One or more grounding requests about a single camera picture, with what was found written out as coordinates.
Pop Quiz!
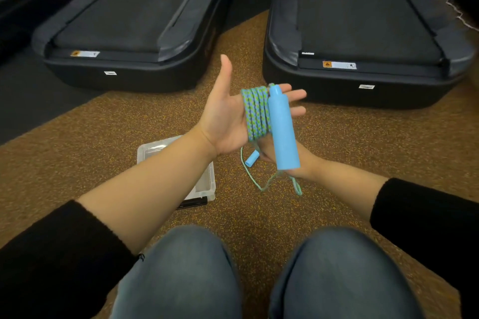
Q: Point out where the person's left hand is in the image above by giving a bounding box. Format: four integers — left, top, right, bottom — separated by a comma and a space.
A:
195, 54, 307, 157

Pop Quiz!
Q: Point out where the person's right hand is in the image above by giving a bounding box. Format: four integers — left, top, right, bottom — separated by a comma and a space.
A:
257, 136, 323, 181

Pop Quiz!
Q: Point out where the blue jump rope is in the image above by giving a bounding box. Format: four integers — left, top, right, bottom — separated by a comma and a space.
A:
239, 83, 304, 197

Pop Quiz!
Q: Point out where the person's right forearm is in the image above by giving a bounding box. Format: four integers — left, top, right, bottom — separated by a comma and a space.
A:
304, 154, 390, 223

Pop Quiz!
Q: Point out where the person's left forearm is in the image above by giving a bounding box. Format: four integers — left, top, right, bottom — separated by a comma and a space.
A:
76, 125, 218, 256

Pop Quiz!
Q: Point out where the clear plastic storage box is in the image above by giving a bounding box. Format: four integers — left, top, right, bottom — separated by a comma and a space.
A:
136, 135, 217, 203

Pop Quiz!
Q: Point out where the flat black object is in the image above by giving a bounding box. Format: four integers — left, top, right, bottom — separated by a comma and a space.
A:
176, 196, 209, 210

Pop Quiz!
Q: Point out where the person's right leg in jeans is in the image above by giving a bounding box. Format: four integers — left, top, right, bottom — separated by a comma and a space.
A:
268, 227, 425, 319

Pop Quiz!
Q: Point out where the person's leg in jeans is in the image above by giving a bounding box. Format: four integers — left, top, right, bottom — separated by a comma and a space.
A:
110, 225, 243, 319
268, 227, 425, 319

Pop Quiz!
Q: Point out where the person's left leg in jeans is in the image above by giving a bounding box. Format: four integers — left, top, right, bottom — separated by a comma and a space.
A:
110, 225, 243, 319

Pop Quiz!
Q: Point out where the person's black right sleeve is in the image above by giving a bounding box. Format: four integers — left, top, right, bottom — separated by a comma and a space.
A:
370, 177, 479, 319

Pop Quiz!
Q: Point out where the person's black sleeve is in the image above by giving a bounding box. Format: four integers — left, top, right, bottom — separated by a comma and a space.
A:
370, 177, 479, 319
0, 200, 146, 319

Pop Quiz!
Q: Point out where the person's black left sleeve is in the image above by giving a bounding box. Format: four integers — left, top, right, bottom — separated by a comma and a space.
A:
0, 200, 146, 319

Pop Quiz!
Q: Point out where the white cord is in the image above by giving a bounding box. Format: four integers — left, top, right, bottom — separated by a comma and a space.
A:
427, 0, 479, 33

